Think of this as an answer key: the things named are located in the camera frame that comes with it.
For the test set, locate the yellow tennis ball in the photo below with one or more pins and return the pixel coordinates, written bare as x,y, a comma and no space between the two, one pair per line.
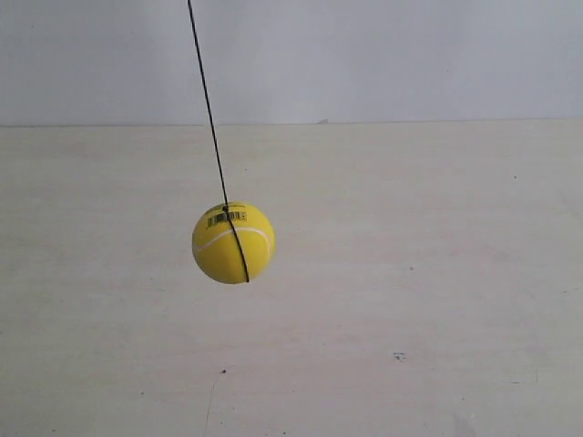
234,243

